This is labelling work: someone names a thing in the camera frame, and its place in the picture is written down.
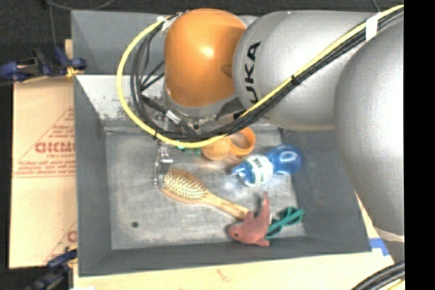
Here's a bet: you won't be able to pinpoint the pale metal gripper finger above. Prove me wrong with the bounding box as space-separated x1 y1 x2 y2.
153 145 175 188

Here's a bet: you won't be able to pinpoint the wooden hairbrush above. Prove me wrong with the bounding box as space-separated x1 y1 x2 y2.
158 167 251 220

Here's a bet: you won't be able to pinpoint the grey metal bin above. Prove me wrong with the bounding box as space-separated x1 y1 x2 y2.
70 9 373 276

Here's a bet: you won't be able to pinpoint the orange plastic cup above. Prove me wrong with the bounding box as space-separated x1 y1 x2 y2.
201 126 257 162

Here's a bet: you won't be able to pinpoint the blue and white toy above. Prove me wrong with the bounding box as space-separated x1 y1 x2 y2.
231 143 303 188

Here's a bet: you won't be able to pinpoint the red-pink toy fish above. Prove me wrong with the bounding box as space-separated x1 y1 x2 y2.
227 191 273 247

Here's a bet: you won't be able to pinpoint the brown cardboard board red print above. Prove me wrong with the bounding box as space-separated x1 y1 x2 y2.
7 77 79 270

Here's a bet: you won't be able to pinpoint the green sunglasses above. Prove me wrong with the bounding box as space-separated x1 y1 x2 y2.
264 206 306 240

